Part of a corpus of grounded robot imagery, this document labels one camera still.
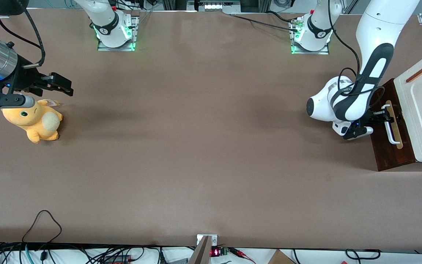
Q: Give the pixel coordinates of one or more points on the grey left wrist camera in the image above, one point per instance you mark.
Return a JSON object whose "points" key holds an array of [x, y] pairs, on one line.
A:
{"points": [[357, 132]]}

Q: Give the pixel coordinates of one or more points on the orange plush toy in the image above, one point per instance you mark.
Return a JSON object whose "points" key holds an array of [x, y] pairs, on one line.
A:
{"points": [[37, 121]]}

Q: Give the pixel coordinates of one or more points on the dark wooden drawer front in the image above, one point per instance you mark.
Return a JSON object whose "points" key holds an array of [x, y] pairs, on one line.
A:
{"points": [[388, 154]]}

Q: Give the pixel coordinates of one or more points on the metal table bracket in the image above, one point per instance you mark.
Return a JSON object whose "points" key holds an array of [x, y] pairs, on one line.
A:
{"points": [[214, 239]]}

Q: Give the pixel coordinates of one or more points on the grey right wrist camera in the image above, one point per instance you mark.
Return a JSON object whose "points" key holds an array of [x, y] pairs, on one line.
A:
{"points": [[6, 101]]}

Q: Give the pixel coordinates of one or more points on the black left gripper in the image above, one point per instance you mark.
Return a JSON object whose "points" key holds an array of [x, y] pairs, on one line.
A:
{"points": [[373, 118]]}

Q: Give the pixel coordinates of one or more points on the red digit display module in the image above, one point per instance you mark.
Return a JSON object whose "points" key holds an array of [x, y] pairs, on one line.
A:
{"points": [[216, 252]]}

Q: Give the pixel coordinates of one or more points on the red black test leads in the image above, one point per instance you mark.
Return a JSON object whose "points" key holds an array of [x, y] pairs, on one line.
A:
{"points": [[241, 254]]}

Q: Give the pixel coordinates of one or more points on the grey camera mount bar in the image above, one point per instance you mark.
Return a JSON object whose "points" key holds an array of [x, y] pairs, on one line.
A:
{"points": [[200, 253]]}

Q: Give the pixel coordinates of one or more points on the white power strip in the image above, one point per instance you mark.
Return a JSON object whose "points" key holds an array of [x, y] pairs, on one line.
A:
{"points": [[218, 5]]}

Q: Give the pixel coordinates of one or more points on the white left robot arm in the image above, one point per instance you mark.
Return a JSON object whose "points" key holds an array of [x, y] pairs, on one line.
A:
{"points": [[376, 44]]}

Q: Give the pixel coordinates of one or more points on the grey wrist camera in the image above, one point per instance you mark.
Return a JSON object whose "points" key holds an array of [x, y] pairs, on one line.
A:
{"points": [[357, 132], [6, 101]]}

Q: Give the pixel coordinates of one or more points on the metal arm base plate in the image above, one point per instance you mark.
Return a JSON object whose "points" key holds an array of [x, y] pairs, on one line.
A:
{"points": [[295, 49], [134, 33]]}

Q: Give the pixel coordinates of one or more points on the brown cardboard piece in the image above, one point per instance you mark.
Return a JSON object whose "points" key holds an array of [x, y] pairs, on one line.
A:
{"points": [[280, 257]]}

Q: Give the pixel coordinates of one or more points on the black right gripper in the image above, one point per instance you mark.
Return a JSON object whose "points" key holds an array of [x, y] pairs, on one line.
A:
{"points": [[26, 78]]}

